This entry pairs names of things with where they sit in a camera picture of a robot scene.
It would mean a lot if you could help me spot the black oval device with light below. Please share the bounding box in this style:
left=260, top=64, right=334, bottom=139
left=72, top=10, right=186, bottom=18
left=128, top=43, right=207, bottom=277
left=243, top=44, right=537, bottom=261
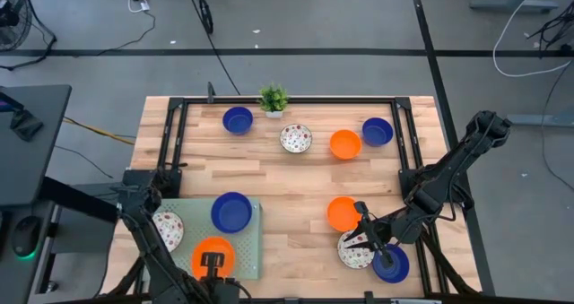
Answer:
left=11, top=215, right=42, bottom=261

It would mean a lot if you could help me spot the white floor cable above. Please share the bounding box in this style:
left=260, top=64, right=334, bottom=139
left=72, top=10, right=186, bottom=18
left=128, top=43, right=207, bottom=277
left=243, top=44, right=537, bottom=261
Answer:
left=491, top=0, right=574, bottom=79

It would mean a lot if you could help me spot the black floor fan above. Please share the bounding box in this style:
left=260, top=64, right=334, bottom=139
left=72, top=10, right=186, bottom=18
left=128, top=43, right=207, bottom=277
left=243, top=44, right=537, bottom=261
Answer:
left=0, top=0, right=58, bottom=71

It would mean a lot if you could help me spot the black diagonal beam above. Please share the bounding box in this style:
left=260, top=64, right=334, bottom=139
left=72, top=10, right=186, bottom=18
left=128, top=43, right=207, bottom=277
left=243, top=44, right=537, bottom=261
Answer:
left=39, top=176, right=121, bottom=224

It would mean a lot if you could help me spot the small plant in white pot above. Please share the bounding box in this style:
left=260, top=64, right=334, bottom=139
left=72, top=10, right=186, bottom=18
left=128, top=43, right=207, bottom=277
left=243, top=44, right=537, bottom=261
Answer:
left=258, top=83, right=291, bottom=119

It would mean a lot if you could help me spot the yellow floor cable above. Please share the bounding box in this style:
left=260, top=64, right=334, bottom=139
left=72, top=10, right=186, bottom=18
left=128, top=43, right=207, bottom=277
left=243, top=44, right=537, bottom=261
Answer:
left=62, top=116, right=136, bottom=146

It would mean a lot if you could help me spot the thin black floor cable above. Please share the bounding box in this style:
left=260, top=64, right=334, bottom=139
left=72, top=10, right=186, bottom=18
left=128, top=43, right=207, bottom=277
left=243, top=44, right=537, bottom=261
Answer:
left=56, top=144, right=114, bottom=179

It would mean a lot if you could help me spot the orange plastic mini bowl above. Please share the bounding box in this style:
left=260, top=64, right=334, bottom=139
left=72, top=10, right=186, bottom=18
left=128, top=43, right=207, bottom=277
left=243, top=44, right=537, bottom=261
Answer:
left=191, top=236, right=237, bottom=281
left=326, top=195, right=362, bottom=233
left=329, top=128, right=363, bottom=161

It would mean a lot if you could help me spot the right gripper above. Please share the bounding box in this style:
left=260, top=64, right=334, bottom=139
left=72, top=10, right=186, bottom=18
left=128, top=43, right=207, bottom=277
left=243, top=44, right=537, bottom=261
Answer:
left=343, top=201, right=403, bottom=269

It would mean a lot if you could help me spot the green perforated metal shelf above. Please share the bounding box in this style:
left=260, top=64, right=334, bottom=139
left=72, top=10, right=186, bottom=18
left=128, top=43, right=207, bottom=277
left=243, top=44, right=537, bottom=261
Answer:
left=154, top=197, right=264, bottom=282

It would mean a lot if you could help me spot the blue plastic mini bowl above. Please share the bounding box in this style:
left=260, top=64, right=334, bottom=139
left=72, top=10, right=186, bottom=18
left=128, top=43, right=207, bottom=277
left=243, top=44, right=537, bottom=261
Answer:
left=371, top=243, right=411, bottom=284
left=210, top=191, right=254, bottom=234
left=222, top=106, right=255, bottom=136
left=361, top=117, right=395, bottom=148

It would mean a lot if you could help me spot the black cable bundle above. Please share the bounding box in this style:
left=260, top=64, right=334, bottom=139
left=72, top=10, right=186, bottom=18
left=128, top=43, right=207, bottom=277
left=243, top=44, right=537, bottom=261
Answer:
left=526, top=1, right=574, bottom=54

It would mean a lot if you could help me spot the grey desk foot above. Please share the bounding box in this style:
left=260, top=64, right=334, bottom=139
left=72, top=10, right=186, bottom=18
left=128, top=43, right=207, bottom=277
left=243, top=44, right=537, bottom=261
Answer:
left=505, top=110, right=574, bottom=128

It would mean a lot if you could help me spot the black stand on desk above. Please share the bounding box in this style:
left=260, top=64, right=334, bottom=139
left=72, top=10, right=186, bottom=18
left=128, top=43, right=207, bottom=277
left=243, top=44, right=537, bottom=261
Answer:
left=0, top=91, right=45, bottom=143

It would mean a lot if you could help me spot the black aluminium table frame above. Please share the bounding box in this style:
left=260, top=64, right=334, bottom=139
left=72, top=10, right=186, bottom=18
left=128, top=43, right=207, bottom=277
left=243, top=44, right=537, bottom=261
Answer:
left=154, top=95, right=479, bottom=304

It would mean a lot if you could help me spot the black desk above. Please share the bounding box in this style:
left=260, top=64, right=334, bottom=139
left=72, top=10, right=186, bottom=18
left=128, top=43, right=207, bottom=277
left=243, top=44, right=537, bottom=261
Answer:
left=0, top=84, right=73, bottom=206

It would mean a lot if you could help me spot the floral print mini bowl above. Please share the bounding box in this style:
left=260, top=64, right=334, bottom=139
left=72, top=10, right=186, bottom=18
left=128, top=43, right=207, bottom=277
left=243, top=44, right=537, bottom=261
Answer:
left=279, top=123, right=314, bottom=154
left=152, top=211, right=185, bottom=254
left=336, top=230, right=376, bottom=270

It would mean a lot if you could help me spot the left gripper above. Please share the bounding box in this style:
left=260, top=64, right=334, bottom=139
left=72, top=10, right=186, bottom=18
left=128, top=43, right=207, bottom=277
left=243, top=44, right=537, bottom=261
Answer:
left=196, top=252, right=243, bottom=304

